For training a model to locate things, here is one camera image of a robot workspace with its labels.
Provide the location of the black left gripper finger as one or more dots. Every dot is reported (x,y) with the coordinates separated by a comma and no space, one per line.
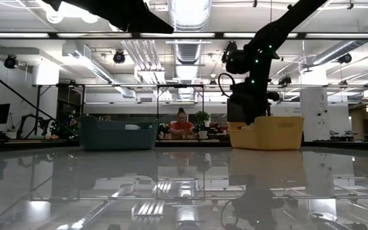
(139,19)

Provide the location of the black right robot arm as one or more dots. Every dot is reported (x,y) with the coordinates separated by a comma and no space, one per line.
(283,25)

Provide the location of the black background robot arm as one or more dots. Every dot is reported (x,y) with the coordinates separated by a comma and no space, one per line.
(27,119)

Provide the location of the yellow plastic bin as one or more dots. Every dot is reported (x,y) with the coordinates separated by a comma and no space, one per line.
(273,134)

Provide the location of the teal plastic bin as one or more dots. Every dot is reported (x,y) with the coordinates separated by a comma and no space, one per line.
(113,137)

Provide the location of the black ceiling spotlight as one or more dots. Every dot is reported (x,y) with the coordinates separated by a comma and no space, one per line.
(344,58)
(284,80)
(10,61)
(119,57)

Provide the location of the green potted plant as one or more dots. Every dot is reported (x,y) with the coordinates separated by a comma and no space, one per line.
(202,116)

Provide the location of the white pillar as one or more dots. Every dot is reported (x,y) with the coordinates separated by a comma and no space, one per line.
(313,105)

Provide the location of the person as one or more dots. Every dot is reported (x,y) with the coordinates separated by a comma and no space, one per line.
(181,126)

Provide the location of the silver ventilation duct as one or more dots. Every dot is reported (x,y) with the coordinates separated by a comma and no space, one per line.
(188,51)

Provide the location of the black aluminium rig frame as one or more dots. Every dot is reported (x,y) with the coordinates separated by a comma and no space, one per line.
(219,35)

